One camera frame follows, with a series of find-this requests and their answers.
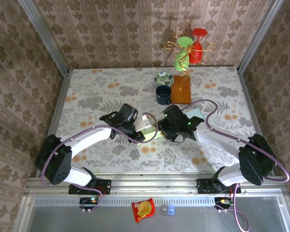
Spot floral printed table cover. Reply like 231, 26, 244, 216
49, 67, 266, 174

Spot orange wooden base board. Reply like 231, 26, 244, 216
170, 74, 192, 105

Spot dark blue mug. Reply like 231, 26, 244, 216
155, 85, 173, 106

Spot leaf pattern bowl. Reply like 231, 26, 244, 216
154, 72, 174, 87

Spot red snack packet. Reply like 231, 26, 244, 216
131, 197, 156, 223

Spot green plastic goblet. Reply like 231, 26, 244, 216
173, 36, 194, 72

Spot black connector board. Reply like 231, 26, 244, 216
214, 197, 233, 210
79, 197, 102, 210

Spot grey metal tray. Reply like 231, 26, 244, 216
13, 195, 290, 232

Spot red plastic goblet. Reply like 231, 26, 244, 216
188, 28, 208, 65

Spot aluminium frame rail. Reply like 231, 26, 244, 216
24, 172, 286, 196

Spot aluminium side rail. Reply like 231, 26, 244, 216
236, 67, 275, 174
42, 70, 72, 177

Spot gold wire glass stand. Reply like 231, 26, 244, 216
163, 30, 218, 91

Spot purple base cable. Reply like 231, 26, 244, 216
77, 186, 104, 214
216, 182, 250, 232

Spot aluminium frame post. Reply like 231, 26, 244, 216
17, 0, 71, 76
236, 0, 285, 73

